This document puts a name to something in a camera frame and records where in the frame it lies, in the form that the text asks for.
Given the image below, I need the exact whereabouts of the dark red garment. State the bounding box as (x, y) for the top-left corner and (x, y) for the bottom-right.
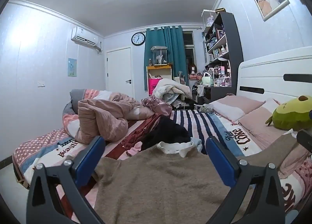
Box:
(121, 113), (162, 150)

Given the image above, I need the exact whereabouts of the pink bag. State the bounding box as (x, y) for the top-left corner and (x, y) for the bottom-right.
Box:
(148, 78), (163, 95)

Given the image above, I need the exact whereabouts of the white blanket bundle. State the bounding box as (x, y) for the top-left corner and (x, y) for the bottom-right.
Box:
(152, 78), (193, 105)

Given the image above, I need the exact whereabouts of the small light pink garment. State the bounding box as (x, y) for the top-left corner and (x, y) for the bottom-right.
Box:
(125, 141), (143, 157)

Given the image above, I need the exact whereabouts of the window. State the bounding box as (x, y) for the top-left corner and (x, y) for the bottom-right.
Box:
(183, 31), (197, 68)

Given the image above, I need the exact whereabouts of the green plush toy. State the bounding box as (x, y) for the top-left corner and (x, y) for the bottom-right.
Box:
(265, 95), (312, 132)

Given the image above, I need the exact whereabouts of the pink quilt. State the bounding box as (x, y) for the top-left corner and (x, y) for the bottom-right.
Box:
(73, 89), (156, 144)

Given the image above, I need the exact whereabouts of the light blue garment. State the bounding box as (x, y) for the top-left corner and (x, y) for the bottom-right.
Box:
(190, 137), (203, 152)

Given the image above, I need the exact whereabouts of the black fuzzy garment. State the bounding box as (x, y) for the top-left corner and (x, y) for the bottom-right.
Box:
(141, 115), (191, 151)

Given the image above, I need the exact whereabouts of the white air conditioner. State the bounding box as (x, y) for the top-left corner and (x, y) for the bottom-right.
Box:
(71, 27), (102, 52)

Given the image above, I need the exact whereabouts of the grey lace cloth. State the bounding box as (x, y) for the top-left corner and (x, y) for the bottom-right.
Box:
(200, 103), (215, 113)

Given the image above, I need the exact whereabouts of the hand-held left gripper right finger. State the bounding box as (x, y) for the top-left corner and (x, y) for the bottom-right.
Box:
(205, 137), (285, 224)

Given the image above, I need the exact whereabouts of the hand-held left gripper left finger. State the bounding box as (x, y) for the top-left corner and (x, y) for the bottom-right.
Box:
(26, 136), (106, 224)

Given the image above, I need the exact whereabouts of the dark bookshelf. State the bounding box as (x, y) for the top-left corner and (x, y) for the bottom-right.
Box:
(202, 11), (244, 102)

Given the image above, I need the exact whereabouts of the beige sweater with white collar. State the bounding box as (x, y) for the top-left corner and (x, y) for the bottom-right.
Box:
(94, 132), (299, 224)

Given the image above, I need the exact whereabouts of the pink and white pillow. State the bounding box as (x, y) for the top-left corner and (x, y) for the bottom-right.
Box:
(210, 95), (266, 123)
(238, 98), (300, 146)

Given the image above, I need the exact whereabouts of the pink satin garment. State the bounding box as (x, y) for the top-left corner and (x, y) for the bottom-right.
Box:
(141, 96), (173, 117)

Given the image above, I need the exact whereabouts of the glass display case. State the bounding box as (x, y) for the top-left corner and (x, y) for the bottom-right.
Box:
(150, 46), (168, 66)

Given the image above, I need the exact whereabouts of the white bed headboard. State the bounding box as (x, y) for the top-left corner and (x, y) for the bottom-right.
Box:
(236, 46), (312, 107)

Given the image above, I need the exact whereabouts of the clear display box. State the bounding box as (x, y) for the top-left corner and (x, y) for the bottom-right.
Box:
(201, 9), (217, 27)

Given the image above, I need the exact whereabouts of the round wall clock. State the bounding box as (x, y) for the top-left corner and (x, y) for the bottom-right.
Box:
(131, 32), (146, 46)

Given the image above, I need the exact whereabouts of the grey pillow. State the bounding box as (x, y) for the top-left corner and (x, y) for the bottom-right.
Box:
(62, 89), (86, 117)

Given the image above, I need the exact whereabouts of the small blue wall poster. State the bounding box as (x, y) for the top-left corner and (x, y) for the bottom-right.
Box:
(68, 58), (77, 77)

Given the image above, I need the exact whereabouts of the yellow shelf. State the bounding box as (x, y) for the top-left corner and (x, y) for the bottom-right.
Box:
(146, 65), (173, 93)

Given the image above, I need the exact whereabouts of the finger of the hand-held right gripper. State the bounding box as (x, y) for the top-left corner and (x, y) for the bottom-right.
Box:
(296, 130), (312, 154)

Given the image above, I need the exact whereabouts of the striped printed bed sheet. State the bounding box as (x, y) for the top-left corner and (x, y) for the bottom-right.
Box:
(12, 87), (312, 224)

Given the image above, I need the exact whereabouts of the teal curtain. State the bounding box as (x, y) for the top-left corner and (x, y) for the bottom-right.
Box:
(144, 26), (189, 91)

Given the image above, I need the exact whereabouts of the white door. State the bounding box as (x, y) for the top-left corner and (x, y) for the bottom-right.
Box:
(106, 47), (136, 99)

